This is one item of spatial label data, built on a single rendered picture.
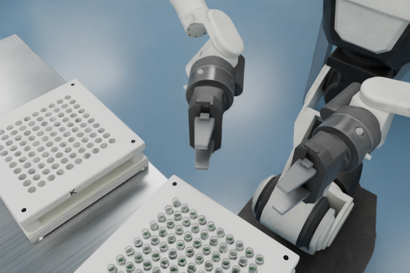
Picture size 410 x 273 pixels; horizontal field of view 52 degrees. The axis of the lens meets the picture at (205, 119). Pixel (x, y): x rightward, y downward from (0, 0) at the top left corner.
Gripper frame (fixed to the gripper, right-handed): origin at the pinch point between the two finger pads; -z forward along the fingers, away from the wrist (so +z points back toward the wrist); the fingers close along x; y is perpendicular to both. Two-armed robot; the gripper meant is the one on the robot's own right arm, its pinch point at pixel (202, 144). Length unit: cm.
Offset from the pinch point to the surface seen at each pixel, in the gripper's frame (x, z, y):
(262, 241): 5.8, -13.3, -10.4
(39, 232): 11.1, -12.6, 26.0
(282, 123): 100, 102, -28
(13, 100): 13, 19, 45
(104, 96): 100, 112, 65
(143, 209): 5.8, -9.6, 8.5
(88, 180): 6.2, -4.7, 19.1
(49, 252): 12.9, -15.1, 24.1
